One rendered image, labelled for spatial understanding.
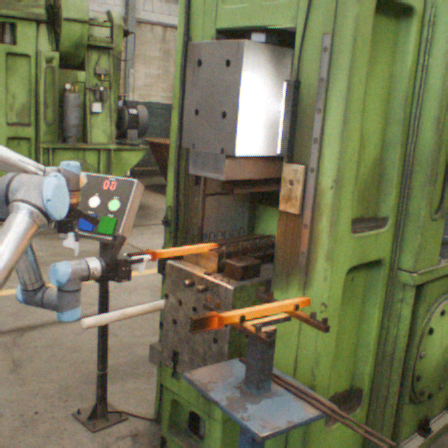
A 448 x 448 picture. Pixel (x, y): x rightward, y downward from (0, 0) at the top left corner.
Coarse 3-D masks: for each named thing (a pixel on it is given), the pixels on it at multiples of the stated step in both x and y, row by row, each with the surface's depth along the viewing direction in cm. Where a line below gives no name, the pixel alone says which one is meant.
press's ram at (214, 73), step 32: (192, 64) 206; (224, 64) 194; (256, 64) 192; (288, 64) 204; (192, 96) 208; (224, 96) 195; (256, 96) 195; (192, 128) 210; (224, 128) 197; (256, 128) 199
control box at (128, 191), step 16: (96, 176) 241; (112, 176) 239; (80, 192) 241; (96, 192) 238; (112, 192) 236; (128, 192) 234; (80, 208) 238; (96, 208) 235; (128, 208) 231; (128, 224) 233; (96, 240) 239
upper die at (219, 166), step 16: (192, 160) 211; (208, 160) 205; (224, 160) 199; (240, 160) 204; (256, 160) 210; (272, 160) 217; (208, 176) 206; (224, 176) 200; (240, 176) 206; (256, 176) 212; (272, 176) 219
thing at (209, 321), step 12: (288, 300) 169; (300, 300) 170; (228, 312) 156; (240, 312) 156; (252, 312) 158; (264, 312) 161; (276, 312) 164; (192, 324) 147; (204, 324) 149; (216, 324) 152
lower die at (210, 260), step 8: (216, 240) 232; (224, 240) 228; (232, 240) 225; (256, 240) 228; (208, 248) 210; (216, 248) 212; (232, 248) 216; (240, 248) 217; (248, 248) 218; (256, 248) 221; (184, 256) 221; (192, 256) 217; (200, 256) 214; (208, 256) 210; (216, 256) 207; (200, 264) 214; (208, 264) 211; (216, 264) 208; (216, 272) 208
